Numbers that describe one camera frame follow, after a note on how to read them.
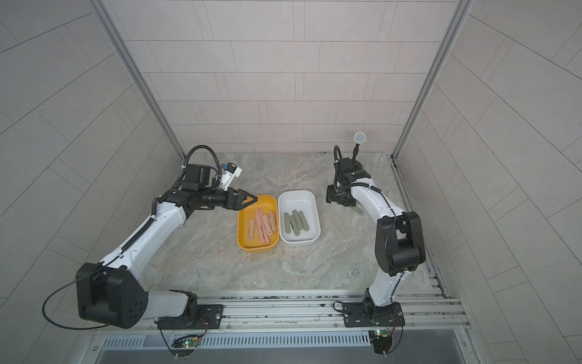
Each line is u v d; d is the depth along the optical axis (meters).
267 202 0.93
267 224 0.91
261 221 0.91
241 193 0.67
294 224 0.91
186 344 0.65
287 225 0.92
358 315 0.72
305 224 0.91
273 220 0.92
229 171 0.69
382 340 0.69
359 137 0.91
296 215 0.94
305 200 0.97
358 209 0.96
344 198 0.76
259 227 0.91
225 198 0.67
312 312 0.73
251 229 0.91
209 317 0.71
